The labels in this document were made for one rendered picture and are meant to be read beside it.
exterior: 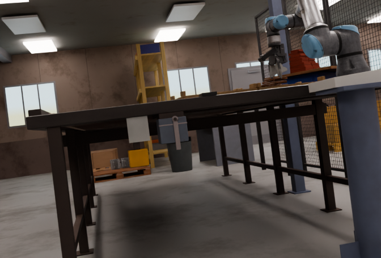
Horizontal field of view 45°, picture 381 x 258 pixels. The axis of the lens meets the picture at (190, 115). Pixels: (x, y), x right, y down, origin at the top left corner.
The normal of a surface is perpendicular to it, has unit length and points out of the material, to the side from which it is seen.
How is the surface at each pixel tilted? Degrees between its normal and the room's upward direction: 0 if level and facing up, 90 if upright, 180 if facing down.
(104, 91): 90
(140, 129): 90
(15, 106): 90
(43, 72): 90
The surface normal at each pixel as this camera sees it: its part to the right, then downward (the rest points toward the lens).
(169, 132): 0.19, -0.04
